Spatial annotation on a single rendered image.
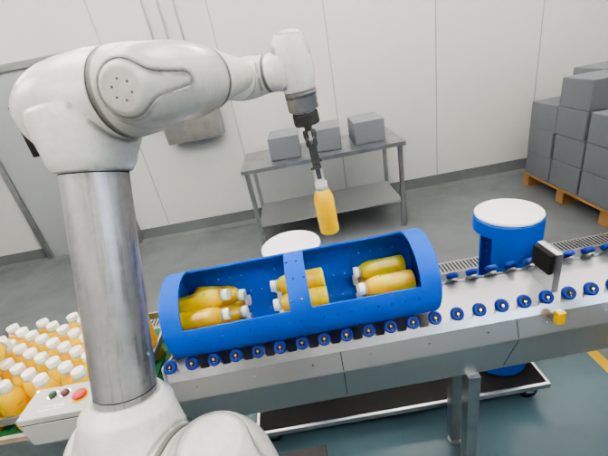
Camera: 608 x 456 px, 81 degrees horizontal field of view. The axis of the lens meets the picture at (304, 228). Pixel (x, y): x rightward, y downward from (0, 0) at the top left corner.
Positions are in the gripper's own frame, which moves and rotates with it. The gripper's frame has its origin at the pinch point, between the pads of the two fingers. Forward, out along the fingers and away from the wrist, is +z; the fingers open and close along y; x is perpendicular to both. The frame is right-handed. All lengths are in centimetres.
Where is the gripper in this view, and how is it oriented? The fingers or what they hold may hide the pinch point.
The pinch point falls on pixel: (318, 175)
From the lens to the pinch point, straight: 114.5
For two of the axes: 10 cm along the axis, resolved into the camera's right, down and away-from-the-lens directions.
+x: -9.7, 2.2, 0.8
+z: 2.3, 8.6, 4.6
